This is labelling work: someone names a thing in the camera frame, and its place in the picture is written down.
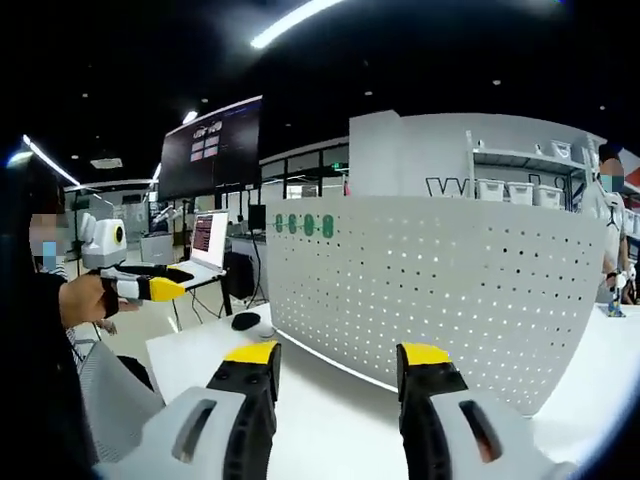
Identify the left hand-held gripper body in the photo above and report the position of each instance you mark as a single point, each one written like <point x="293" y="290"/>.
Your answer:
<point x="102" y="245"/>

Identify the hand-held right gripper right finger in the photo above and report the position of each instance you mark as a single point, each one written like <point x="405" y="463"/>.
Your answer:
<point x="450" y="440"/>

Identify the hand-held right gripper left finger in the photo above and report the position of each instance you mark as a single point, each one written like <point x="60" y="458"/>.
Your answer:
<point x="165" y="440"/>

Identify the grey perforated mounting plate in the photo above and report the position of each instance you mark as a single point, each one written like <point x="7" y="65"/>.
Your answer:
<point x="425" y="300"/>

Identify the person's left hand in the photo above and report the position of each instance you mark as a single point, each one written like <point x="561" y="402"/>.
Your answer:
<point x="82" y="300"/>

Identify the grey mesh office chair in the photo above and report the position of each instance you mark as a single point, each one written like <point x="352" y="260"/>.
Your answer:
<point x="115" y="400"/>

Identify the open silver laptop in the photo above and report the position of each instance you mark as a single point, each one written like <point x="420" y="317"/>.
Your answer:
<point x="210" y="240"/>

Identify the black computer mouse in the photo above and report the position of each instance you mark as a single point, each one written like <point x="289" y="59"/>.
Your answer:
<point x="246" y="321"/>

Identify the small white round disc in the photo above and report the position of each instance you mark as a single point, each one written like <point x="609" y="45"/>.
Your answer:
<point x="265" y="331"/>

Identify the black computer monitor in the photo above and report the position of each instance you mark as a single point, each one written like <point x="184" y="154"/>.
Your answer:
<point x="257" y="217"/>

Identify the pink hanging cloth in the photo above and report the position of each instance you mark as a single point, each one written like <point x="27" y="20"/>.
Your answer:
<point x="346" y="186"/>

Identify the white storage bin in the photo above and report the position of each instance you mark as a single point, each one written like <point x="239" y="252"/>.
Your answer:
<point x="550" y="196"/>
<point x="521" y="193"/>
<point x="491" y="191"/>

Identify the long ceiling strip light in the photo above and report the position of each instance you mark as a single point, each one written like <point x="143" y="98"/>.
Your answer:
<point x="280" y="31"/>

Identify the grey metal shelving unit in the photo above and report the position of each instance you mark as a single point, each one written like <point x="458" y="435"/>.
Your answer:
<point x="525" y="157"/>

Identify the white open crate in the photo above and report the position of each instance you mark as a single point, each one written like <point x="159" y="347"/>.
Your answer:
<point x="562" y="150"/>

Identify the large dark wall display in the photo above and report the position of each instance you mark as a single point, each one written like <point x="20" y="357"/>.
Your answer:
<point x="210" y="150"/>

